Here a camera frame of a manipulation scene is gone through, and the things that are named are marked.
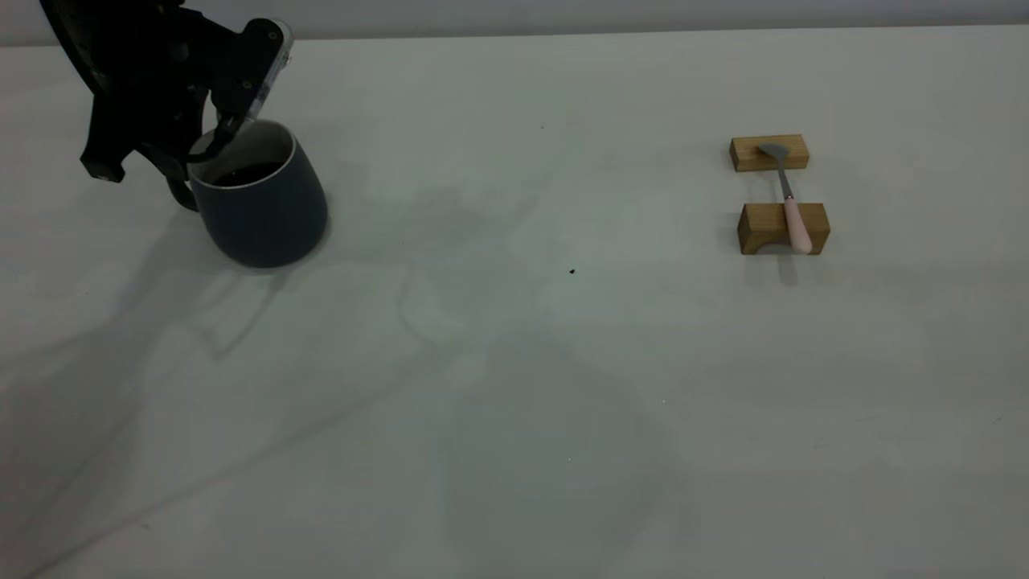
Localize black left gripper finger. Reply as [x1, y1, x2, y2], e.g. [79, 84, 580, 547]
[189, 19, 292, 162]
[80, 96, 190, 183]

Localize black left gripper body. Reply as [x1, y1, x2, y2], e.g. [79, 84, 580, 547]
[40, 0, 242, 155]

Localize dark grey ceramic mug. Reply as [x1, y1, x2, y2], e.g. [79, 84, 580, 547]
[166, 119, 329, 269]

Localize pink handled metal spoon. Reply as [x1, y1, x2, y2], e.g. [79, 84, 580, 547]
[756, 143, 814, 256]

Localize dark coffee liquid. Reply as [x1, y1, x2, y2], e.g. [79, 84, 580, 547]
[211, 162, 285, 187]

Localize flat wooden block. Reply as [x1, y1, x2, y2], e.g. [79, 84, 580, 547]
[730, 134, 810, 173]

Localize arched wooden block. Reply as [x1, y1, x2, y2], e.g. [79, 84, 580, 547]
[738, 203, 830, 256]

